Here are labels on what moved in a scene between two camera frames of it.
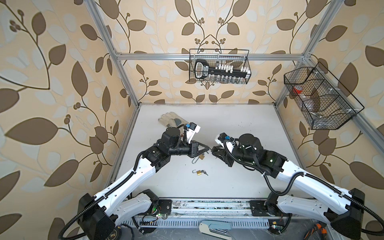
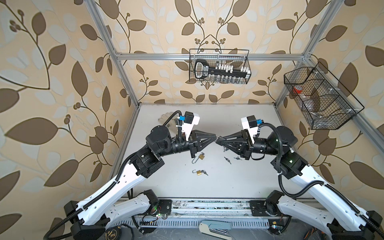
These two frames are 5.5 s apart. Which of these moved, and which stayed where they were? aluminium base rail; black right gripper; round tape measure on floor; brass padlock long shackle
Moved: black right gripper
Stayed: brass padlock long shackle; aluminium base rail; round tape measure on floor
